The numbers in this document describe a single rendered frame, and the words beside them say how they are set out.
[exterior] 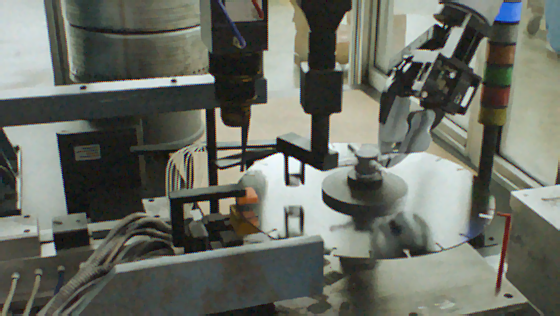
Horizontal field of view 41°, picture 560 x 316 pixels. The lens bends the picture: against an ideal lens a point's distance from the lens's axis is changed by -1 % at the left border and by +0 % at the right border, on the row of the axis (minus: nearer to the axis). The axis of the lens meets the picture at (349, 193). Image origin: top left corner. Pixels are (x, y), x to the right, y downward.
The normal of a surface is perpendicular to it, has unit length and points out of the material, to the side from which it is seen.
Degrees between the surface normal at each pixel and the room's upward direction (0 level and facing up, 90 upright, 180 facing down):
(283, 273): 90
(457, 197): 0
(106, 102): 90
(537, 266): 90
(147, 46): 90
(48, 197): 0
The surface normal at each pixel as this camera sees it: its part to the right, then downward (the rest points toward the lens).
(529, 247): -0.93, 0.12
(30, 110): 0.36, 0.42
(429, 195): 0.04, -0.90
